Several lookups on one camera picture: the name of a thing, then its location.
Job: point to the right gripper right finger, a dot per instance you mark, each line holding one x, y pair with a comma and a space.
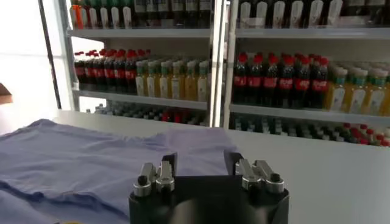
256, 176

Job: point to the cola bottle red cap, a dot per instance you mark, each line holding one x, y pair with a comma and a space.
270, 82
302, 84
119, 74
239, 80
90, 72
80, 71
255, 81
99, 73
109, 73
286, 83
131, 75
319, 85

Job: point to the purple t-shirt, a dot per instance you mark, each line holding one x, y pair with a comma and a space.
76, 158

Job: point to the red drink bottle white label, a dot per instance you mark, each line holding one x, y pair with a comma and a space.
76, 16

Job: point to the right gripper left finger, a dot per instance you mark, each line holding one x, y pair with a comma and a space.
164, 176

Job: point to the dark bottle beige label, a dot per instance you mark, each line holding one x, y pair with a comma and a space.
355, 12
375, 12

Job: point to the yellow juice bottle green cap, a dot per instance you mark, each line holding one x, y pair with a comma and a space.
151, 84
140, 83
163, 85
190, 86
336, 97
203, 87
175, 86
387, 103
376, 100
356, 99

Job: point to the brown cardboard box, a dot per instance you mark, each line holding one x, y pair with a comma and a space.
4, 97

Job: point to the white metal shelf rack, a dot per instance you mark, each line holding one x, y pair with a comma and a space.
140, 33
304, 33

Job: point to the black window frame bar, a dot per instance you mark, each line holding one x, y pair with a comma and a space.
51, 61

